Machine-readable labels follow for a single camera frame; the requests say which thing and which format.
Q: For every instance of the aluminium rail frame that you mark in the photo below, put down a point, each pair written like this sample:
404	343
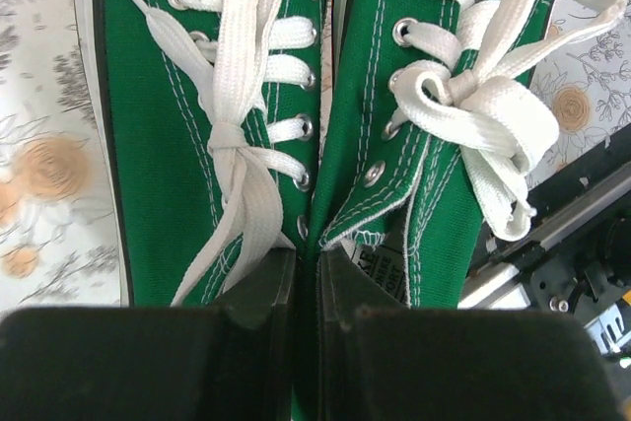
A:
576	259

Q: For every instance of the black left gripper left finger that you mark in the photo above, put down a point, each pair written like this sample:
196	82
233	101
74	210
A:
230	360

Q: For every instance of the green sneaker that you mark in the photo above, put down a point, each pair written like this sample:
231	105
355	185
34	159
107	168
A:
209	111
432	134

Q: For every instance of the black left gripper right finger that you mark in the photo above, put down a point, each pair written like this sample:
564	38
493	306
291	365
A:
380	360

